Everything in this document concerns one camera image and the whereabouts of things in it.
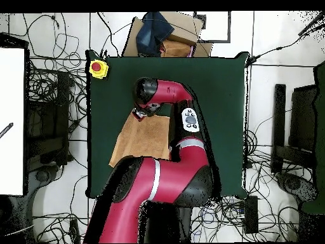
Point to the tan terry towel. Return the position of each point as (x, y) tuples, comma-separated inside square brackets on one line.
[(142, 139)]

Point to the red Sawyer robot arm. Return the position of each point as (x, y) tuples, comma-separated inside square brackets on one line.
[(170, 175)]

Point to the black flat bar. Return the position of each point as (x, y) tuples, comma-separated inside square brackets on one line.
[(279, 109)]

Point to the dark green table cloth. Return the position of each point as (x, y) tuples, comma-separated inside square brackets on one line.
[(114, 89)]

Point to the yellow emergency stop button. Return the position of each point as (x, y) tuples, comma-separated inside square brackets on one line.
[(101, 73)]

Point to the brown folded cloth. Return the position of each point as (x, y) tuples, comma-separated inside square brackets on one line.
[(175, 49)]

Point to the blue jeans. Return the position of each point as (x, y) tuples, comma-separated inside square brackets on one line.
[(152, 33)]

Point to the pink cloth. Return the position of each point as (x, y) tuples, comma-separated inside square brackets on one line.
[(192, 50)]

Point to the black equipment rack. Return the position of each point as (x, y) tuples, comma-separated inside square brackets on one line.
[(48, 122)]

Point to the brown cardboard box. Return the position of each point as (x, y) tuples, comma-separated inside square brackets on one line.
[(182, 28)]

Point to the black round knob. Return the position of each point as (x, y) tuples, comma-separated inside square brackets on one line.
[(42, 176), (292, 184)]

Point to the dark grey stand base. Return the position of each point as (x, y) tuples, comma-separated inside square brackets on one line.
[(35, 188), (299, 188)]

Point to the white panel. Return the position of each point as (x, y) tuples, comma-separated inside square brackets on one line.
[(11, 101)]

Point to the black power strip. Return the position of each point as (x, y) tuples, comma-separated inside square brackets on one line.
[(74, 230)]

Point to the striped black rod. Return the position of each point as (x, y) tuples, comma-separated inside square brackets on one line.
[(7, 129)]

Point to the black power box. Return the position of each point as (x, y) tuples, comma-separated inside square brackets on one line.
[(251, 216)]

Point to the black panel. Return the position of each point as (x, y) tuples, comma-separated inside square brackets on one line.
[(303, 117)]

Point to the dark green fabric panel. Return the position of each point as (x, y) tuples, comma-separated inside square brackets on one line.
[(321, 127)]

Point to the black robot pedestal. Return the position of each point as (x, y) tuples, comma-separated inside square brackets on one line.
[(165, 223)]

